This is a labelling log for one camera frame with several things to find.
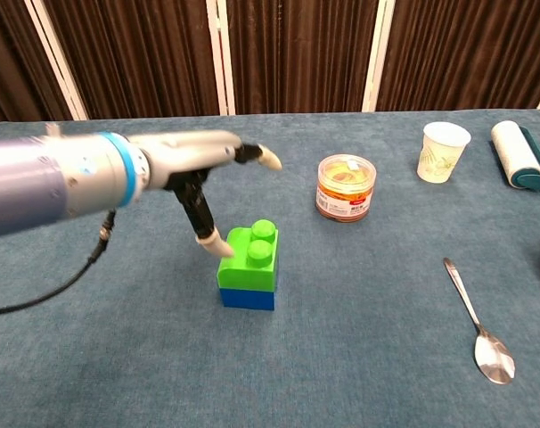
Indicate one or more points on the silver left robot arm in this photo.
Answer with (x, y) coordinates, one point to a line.
(51, 178)

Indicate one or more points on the green toy brick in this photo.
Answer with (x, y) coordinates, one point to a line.
(245, 272)

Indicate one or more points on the brown curtain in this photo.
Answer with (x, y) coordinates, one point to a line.
(296, 53)

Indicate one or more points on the clear jar of rubber bands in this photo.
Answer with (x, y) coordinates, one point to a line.
(346, 196)

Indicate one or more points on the white folding screen frame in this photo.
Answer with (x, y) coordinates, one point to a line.
(221, 53)

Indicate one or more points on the white paper cup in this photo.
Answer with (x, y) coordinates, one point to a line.
(440, 156)

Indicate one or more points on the teal lint roller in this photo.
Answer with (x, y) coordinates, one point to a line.
(517, 153)

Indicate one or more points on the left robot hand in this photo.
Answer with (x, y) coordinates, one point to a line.
(185, 151)

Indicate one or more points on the metal spoon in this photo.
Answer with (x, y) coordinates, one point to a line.
(493, 356)

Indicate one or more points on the blue toy brick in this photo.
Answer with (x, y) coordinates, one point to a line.
(247, 299)

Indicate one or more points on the blue-grey tablecloth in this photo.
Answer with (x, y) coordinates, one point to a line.
(118, 356)

